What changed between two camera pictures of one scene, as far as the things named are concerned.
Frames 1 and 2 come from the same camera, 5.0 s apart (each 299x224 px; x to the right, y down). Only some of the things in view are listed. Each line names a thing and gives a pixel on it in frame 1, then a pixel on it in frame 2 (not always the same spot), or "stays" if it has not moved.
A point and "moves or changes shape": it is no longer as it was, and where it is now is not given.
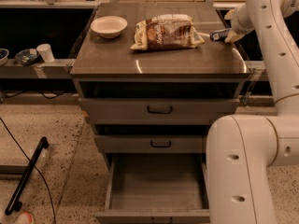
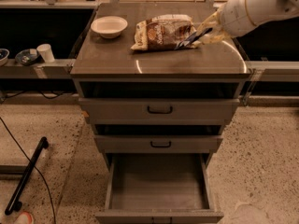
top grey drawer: x=157 y=111 stays
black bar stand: x=14 y=203 stays
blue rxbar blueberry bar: x=220 y=35 moves or changes shape
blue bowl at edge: x=4 y=56 stays
